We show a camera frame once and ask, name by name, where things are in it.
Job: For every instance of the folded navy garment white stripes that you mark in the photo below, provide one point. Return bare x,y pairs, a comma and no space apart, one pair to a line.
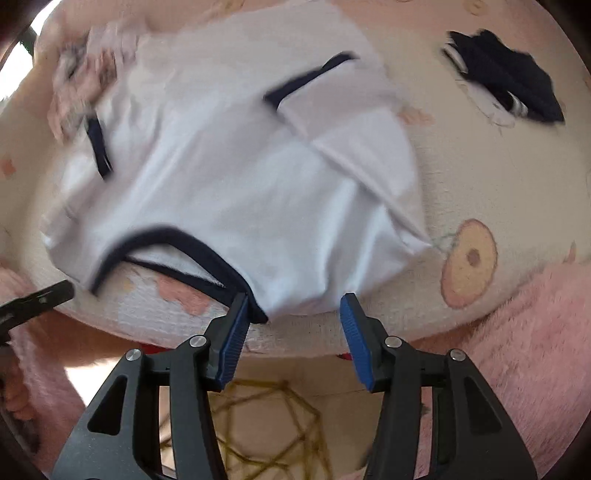
508,74

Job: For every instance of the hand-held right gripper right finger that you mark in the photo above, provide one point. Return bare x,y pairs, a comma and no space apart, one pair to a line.
358,346

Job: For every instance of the white shirt with navy trim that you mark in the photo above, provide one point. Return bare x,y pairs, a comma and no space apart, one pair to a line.
231,161

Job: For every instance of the pink fuzzy pajamas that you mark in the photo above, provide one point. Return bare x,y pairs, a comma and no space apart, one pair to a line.
531,346

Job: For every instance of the pile of pink-white clothes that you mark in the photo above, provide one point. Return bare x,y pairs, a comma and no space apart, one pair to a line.
78,87

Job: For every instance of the red black sofa foot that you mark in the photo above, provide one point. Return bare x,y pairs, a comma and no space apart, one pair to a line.
345,356
150,348

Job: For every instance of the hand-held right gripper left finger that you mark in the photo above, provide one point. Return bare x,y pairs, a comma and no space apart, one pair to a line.
233,346

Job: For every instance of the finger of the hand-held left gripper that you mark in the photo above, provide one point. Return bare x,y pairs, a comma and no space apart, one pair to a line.
41,300

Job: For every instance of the person's left hand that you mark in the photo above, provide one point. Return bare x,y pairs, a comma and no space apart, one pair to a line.
18,401

